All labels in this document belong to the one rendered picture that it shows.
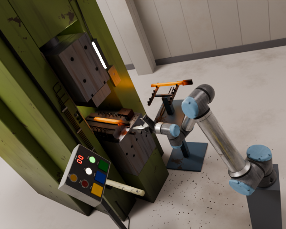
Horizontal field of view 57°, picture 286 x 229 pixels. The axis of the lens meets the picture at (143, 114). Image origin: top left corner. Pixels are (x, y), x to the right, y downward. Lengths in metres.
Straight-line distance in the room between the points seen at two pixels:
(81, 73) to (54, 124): 0.41
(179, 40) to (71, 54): 3.01
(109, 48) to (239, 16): 2.54
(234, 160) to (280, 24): 3.09
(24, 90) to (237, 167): 1.40
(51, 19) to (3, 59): 0.44
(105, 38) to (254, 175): 1.53
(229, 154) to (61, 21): 1.43
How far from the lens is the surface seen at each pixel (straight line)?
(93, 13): 2.24
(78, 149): 1.88
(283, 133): 3.16
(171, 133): 1.92
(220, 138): 1.59
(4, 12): 1.81
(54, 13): 2.00
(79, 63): 1.90
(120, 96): 2.43
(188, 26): 4.50
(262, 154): 1.84
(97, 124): 2.36
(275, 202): 2.13
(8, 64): 1.78
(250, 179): 1.75
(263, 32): 4.51
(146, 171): 2.58
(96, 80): 2.01
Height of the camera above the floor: 2.28
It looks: 36 degrees down
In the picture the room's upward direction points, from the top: 25 degrees counter-clockwise
